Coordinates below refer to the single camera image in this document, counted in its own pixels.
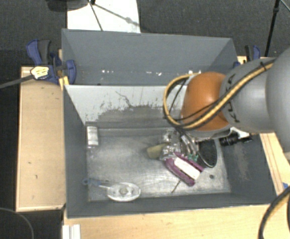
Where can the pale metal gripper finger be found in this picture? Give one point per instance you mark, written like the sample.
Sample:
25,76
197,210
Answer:
169,152
166,137

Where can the beige sponge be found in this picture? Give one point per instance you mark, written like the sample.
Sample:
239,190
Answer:
154,151

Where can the black round disc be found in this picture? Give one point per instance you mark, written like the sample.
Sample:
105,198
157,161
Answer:
208,153

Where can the purple and white brush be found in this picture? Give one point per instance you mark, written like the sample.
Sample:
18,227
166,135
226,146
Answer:
186,169

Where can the thin brown stick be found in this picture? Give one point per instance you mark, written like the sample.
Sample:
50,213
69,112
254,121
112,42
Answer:
176,186

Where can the clear glass jar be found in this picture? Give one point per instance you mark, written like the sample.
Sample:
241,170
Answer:
92,135

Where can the grey metal bin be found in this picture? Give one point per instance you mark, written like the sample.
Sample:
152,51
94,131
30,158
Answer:
125,58

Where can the pale wood flat board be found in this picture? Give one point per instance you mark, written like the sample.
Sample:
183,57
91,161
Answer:
41,143

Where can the black cylinder on white bracket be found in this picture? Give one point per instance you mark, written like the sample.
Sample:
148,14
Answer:
231,140

